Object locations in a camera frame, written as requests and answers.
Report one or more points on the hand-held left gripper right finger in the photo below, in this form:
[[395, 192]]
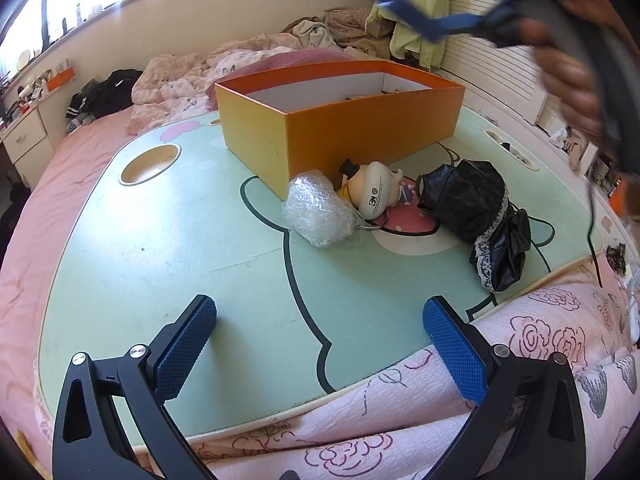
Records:
[[455, 355]]

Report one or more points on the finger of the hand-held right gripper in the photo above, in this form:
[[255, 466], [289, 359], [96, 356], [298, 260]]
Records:
[[425, 25]]

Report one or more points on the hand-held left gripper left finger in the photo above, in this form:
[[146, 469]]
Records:
[[185, 340]]

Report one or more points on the orange cardboard box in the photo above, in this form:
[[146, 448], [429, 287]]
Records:
[[350, 135]]

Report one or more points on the black lace-trimmed umbrella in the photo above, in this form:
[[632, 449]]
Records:
[[465, 195]]

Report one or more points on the bubble wrap bundle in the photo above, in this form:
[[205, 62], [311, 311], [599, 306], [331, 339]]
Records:
[[315, 207]]

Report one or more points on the green cartoon desktop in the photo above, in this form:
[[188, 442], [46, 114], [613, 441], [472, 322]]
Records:
[[175, 260]]

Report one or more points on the person's right hand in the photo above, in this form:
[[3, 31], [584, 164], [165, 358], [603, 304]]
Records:
[[570, 90]]

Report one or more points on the light green hanging cloth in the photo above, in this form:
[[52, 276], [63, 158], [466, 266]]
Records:
[[420, 35]]

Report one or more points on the beige clothes pile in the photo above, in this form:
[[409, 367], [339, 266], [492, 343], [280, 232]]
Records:
[[320, 30]]

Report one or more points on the white slatted panel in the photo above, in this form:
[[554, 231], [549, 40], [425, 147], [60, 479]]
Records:
[[500, 75]]

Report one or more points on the pink rose-print blanket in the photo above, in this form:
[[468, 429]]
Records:
[[400, 440]]

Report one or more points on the pink floral duvet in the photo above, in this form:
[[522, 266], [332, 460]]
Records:
[[170, 90]]

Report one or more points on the white drawer cabinet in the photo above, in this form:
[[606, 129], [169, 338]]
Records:
[[25, 135]]

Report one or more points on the black clothes pile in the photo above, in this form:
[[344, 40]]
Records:
[[110, 90]]

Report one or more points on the small orange box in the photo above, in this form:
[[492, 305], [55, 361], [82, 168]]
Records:
[[62, 79]]

